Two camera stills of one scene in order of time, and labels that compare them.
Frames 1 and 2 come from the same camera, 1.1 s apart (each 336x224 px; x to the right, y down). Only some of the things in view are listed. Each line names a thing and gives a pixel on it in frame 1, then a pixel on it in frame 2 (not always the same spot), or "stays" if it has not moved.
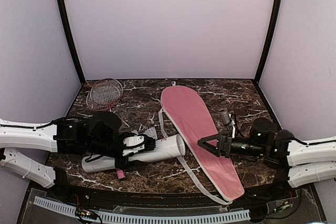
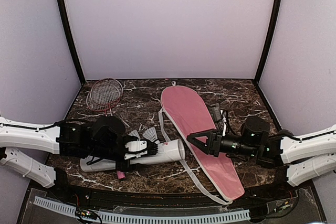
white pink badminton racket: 106,91 stays
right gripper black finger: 202,142 → 192,137
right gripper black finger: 211,148 → 203,147
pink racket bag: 196,124 stays
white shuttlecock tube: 170,147 stays
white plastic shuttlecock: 135,132 stays
